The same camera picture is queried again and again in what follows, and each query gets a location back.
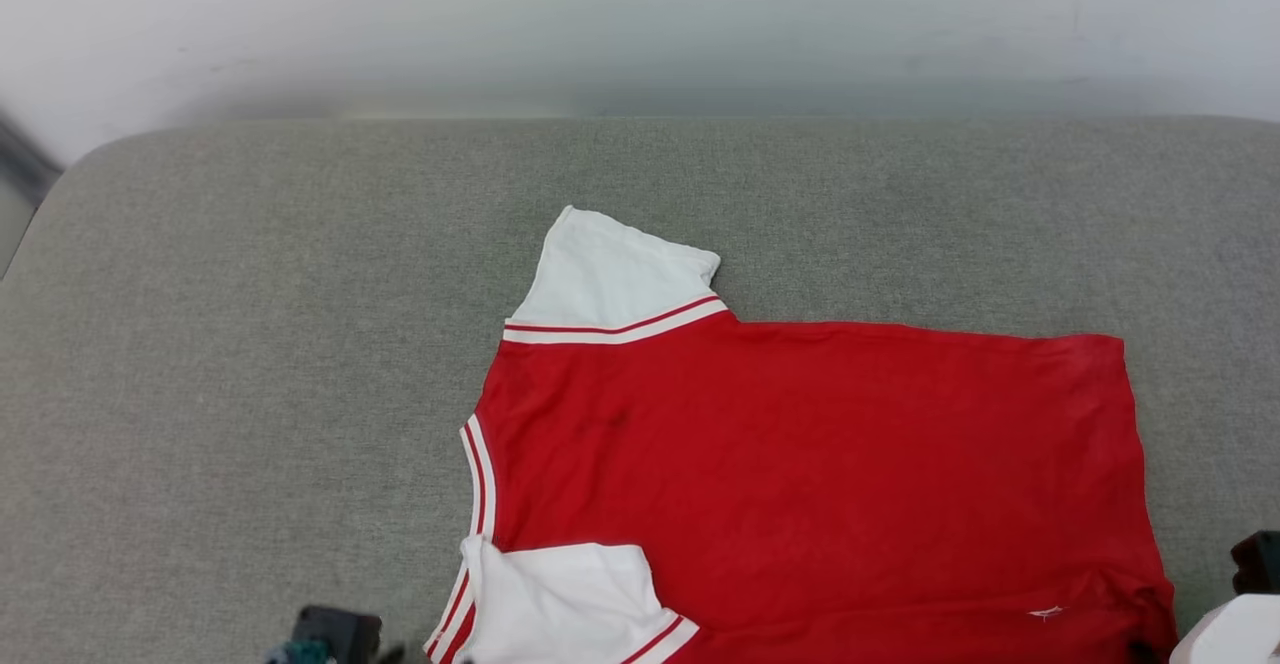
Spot red and white shirt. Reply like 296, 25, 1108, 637
424, 205, 1179, 664

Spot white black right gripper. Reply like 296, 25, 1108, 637
1127, 593, 1280, 664

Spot grey fabric sofa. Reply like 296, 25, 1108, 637
0, 115, 1280, 664

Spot teal cable connector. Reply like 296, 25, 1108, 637
263, 639, 333, 664

